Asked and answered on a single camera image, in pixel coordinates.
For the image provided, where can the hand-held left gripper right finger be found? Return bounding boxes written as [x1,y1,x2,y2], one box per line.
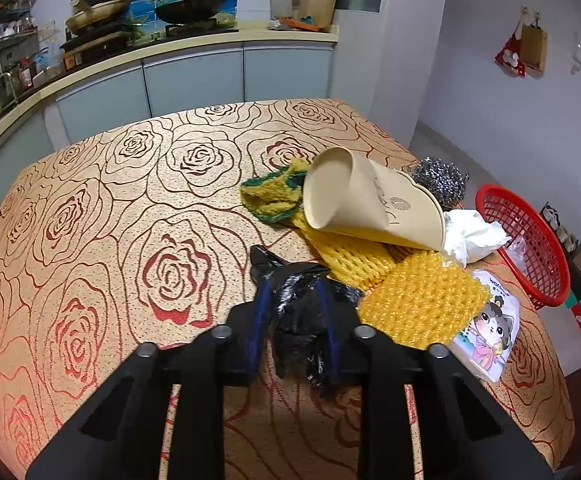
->
[319,279,555,480]

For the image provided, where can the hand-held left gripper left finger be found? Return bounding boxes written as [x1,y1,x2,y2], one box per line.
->
[24,272,275,480]

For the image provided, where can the black plastic bag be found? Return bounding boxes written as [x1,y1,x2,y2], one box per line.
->
[249,244,364,389]

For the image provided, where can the red plastic basket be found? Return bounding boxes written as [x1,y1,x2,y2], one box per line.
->
[475,184,571,310]

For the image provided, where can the beige paper cup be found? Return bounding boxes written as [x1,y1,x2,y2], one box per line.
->
[302,147,447,252]

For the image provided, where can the black shoe rack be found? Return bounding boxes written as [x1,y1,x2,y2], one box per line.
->
[539,202,581,256]

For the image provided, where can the yellow foam net sleeve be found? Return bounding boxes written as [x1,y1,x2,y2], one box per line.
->
[292,209,412,292]

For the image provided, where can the clear plastic bag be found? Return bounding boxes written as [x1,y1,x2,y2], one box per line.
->
[507,237,529,272]

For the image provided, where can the yellow foam mesh pad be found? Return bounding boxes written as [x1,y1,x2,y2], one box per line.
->
[357,249,491,351]

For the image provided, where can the yellow green sponge cloth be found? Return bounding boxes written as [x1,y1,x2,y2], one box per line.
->
[240,158,309,225]

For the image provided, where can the white crumpled tissue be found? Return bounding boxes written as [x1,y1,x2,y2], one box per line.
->
[442,208,512,267]

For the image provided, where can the rose patterned tablecloth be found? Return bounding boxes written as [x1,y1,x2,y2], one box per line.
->
[0,98,576,480]

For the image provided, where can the cartoon tissue packet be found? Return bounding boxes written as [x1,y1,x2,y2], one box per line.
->
[449,268,521,384]

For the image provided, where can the steel wool scourer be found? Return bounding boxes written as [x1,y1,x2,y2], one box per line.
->
[409,157,471,210]

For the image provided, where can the brown paper bag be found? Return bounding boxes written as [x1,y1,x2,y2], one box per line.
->
[519,18,549,72]

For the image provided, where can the red cloth bag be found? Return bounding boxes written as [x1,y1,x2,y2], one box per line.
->
[495,24,527,77]

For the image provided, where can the kitchen counter cabinets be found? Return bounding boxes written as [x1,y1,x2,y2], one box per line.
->
[0,29,339,261]

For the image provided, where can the orange kitchen tool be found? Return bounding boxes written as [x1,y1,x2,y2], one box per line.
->
[270,15,321,32]

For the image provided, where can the black gas stove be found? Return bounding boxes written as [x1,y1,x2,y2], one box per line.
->
[60,14,236,54]

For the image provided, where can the black wok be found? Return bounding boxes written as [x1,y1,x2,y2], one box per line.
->
[154,0,228,24]

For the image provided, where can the golden frying pan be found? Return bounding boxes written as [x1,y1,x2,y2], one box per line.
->
[65,0,134,31]

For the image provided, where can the metal spice rack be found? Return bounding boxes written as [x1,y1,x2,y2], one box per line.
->
[0,7,66,107]

